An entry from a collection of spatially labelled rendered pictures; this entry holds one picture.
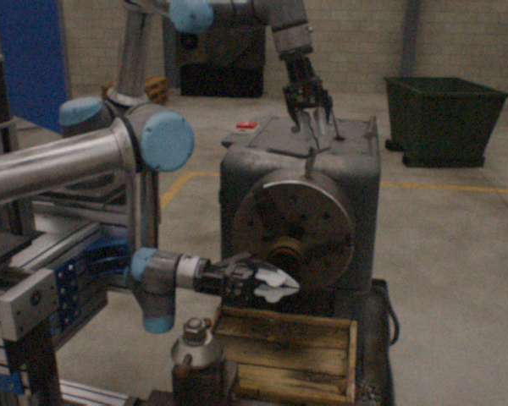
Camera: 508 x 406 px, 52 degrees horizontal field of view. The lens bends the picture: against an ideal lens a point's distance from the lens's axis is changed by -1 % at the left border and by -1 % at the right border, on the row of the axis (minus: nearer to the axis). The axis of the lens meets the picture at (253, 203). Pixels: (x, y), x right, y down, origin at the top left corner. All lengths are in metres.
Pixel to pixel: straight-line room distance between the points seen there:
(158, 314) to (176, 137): 0.41
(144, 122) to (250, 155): 0.52
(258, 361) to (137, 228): 0.41
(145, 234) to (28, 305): 0.30
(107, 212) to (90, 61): 11.00
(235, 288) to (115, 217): 0.52
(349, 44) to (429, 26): 1.57
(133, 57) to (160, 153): 0.52
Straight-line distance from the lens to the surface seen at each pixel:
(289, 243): 1.24
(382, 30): 11.19
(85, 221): 1.55
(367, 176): 1.44
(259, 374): 1.21
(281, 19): 1.07
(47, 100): 6.63
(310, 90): 1.06
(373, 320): 2.06
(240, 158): 1.48
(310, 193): 1.30
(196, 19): 1.03
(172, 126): 1.03
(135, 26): 1.47
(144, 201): 1.22
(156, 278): 1.16
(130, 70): 1.51
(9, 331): 1.14
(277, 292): 1.14
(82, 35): 12.47
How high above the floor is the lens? 1.64
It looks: 20 degrees down
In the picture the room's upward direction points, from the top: straight up
